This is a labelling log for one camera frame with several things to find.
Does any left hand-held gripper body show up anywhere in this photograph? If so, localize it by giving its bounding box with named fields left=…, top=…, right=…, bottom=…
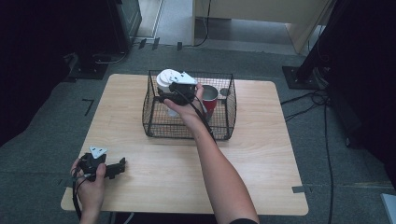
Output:
left=78, top=145, right=108, bottom=183

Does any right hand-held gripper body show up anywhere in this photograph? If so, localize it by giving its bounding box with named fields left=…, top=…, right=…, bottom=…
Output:
left=157, top=71, right=199, bottom=106

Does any white cup with lid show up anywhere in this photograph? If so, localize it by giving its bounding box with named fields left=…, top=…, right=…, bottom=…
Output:
left=155, top=68, right=183, bottom=95

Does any black wire basket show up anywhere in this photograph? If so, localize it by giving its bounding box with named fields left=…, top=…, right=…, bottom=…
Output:
left=141, top=69, right=238, bottom=141

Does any person's right hand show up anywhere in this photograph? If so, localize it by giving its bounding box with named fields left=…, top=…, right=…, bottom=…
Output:
left=163, top=82, right=205, bottom=127

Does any person's left hand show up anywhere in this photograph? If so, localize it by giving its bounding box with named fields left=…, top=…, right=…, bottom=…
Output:
left=70, top=158, right=107, bottom=214

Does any red cup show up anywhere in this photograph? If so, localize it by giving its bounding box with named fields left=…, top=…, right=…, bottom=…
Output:
left=201, top=84, right=219, bottom=121

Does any black cabinet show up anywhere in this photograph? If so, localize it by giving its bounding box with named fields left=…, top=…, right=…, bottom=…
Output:
left=106, top=0, right=143, bottom=54

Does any light wooden partition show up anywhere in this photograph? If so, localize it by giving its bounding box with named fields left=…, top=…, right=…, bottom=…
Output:
left=191, top=0, right=334, bottom=54

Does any dark curtain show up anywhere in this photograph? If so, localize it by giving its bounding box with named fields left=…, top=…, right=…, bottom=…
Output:
left=298, top=0, right=396, bottom=188

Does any white box corner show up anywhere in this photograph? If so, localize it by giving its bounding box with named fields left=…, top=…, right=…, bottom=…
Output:
left=379, top=192, right=396, bottom=224

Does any right hand-held gripper black cable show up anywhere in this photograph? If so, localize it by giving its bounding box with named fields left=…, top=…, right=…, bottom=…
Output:
left=173, top=89, right=218, bottom=145

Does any hand-held gripper black cable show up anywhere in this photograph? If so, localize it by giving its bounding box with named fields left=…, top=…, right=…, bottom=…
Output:
left=173, top=89, right=218, bottom=145
left=71, top=173, right=93, bottom=221

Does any left hand-held gripper black cable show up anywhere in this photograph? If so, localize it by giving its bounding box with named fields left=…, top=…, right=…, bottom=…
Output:
left=71, top=173, right=93, bottom=221

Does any thin black hanging cable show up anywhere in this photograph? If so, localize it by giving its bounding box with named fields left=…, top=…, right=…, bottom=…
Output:
left=193, top=0, right=213, bottom=49

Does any black stand base plate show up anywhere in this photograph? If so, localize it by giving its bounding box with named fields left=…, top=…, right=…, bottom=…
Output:
left=65, top=53, right=109, bottom=80
left=281, top=64, right=329, bottom=91

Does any black floor cable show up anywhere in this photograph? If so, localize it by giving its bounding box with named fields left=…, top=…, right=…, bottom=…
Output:
left=279, top=89, right=336, bottom=224

